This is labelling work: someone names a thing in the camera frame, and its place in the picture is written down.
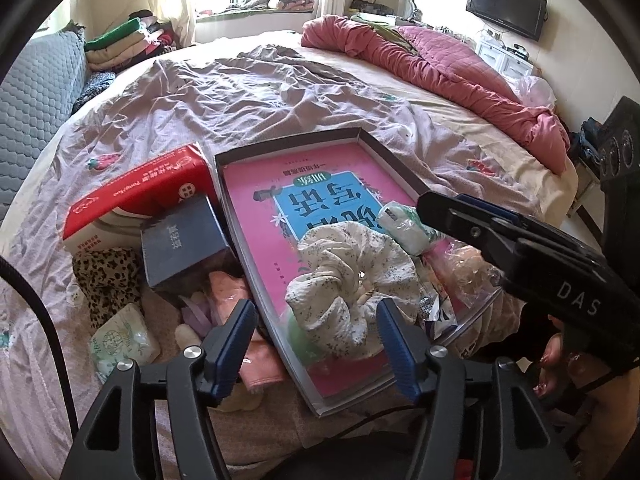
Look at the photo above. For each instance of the leopard print cloth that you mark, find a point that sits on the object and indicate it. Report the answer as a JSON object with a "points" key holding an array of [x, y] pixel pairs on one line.
{"points": [[107, 275]]}

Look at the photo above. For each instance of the blue bag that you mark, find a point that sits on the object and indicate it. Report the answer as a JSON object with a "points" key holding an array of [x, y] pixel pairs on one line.
{"points": [[585, 135]]}

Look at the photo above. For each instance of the white printed packet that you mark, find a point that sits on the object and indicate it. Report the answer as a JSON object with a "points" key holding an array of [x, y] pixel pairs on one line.
{"points": [[435, 310]]}

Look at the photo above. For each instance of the white cabinet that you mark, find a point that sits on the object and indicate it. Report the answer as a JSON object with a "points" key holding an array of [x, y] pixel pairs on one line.
{"points": [[500, 57]]}

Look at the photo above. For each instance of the pink box tray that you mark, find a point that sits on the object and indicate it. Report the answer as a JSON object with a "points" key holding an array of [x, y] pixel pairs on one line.
{"points": [[260, 195]]}

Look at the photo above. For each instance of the black television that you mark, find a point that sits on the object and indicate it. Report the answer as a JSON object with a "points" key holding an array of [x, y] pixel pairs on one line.
{"points": [[505, 5]]}

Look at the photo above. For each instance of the red tissue box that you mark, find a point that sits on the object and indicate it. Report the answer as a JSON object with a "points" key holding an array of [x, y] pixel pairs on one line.
{"points": [[150, 180]]}

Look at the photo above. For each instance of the grey quilted headboard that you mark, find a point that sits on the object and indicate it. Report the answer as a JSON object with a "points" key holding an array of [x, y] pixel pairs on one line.
{"points": [[30, 110]]}

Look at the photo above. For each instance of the pink quilt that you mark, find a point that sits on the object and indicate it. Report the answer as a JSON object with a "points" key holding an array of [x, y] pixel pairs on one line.
{"points": [[440, 70]]}

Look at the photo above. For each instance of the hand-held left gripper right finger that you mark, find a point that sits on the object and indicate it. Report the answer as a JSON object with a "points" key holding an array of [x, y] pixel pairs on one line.
{"points": [[397, 350]]}

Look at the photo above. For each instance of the green patterned cloth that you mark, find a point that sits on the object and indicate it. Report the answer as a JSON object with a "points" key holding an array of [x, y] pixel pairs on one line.
{"points": [[385, 32]]}

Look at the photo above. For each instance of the person's right hand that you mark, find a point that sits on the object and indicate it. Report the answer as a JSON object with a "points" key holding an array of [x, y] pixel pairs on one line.
{"points": [[555, 355]]}

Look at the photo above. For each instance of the clothes on window sill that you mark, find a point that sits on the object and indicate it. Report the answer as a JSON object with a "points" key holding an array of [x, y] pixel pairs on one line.
{"points": [[280, 0]]}

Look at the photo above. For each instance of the navy blue box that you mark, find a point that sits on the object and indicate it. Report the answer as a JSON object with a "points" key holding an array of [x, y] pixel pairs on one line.
{"points": [[185, 245]]}

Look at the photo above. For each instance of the floral fabric scrunchie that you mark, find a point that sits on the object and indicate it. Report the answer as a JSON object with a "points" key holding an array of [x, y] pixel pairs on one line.
{"points": [[340, 260]]}

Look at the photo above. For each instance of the dark patterned cloth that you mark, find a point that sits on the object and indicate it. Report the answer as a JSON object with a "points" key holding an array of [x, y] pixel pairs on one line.
{"points": [[95, 90]]}

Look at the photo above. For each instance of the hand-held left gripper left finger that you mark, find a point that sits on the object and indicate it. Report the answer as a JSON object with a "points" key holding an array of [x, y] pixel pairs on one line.
{"points": [[232, 345]]}

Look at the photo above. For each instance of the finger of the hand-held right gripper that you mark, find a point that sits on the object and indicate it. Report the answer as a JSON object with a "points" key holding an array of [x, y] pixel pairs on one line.
{"points": [[480, 205], [450, 215]]}

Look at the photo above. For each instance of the stack of folded clothes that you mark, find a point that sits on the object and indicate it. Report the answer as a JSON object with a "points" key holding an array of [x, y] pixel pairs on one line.
{"points": [[130, 45]]}

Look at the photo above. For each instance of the peach puff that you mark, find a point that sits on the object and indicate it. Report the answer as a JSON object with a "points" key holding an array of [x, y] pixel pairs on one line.
{"points": [[465, 265]]}

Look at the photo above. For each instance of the wrapped pink towel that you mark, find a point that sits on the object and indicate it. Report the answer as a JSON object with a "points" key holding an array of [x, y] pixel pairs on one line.
{"points": [[225, 290]]}

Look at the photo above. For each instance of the clear plastic bag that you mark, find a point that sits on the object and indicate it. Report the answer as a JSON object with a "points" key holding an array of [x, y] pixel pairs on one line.
{"points": [[535, 92]]}

